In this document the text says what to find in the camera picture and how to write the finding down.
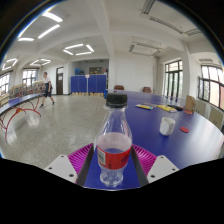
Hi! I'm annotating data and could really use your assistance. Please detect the person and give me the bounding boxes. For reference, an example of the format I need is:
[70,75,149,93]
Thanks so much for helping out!
[39,71,56,109]

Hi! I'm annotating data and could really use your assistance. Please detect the black-framed glass double door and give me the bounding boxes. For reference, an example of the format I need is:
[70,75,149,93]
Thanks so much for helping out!
[163,59,184,100]

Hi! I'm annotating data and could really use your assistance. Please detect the blue table with red legs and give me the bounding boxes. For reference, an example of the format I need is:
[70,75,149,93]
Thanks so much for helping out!
[0,92,46,144]

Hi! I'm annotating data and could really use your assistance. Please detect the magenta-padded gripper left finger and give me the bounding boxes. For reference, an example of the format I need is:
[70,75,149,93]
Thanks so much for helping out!
[44,143,97,188]

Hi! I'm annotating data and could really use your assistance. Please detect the clear bottle with red label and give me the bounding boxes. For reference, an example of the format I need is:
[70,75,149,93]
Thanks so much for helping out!
[93,92,134,188]

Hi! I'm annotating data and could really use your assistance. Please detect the large black-framed window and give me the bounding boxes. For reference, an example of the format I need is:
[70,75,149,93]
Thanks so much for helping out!
[198,64,224,111]

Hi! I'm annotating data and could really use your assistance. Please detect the white two-door cabinet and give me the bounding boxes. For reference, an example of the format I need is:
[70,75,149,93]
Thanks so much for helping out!
[208,104,224,131]
[194,98,208,118]

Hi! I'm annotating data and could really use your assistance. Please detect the dark wooden door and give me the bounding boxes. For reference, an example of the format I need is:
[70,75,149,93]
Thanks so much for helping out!
[55,66,64,96]

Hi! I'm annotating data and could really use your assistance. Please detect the small bright window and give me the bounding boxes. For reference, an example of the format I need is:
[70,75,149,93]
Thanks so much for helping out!
[22,68,38,88]

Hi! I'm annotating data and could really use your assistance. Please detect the grey thin book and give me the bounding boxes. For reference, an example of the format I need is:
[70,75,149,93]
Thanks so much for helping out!
[141,102,158,108]

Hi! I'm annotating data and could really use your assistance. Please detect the brown cardboard box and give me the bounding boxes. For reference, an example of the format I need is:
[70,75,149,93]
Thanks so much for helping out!
[184,95,197,113]

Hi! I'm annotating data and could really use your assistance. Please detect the white mug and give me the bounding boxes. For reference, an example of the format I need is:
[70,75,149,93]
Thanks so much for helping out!
[158,116,177,137]

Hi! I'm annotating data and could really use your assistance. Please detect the colourful book display row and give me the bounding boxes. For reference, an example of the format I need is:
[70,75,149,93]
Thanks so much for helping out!
[0,80,45,105]

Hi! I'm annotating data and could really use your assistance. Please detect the colourful yellow-blue book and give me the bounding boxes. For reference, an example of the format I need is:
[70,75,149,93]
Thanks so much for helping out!
[134,103,154,111]

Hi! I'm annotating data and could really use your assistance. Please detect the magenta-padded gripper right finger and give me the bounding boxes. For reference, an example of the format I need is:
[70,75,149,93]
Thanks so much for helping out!
[130,143,180,188]

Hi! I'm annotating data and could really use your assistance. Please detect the blue folded table tennis tables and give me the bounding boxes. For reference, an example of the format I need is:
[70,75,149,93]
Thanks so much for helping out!
[70,74,108,94]

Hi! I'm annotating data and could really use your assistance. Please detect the yellow book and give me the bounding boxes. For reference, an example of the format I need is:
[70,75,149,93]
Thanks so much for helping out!
[155,104,178,114]

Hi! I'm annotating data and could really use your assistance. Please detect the ceiling light group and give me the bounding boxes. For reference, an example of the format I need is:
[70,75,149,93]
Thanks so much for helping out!
[1,11,95,72]

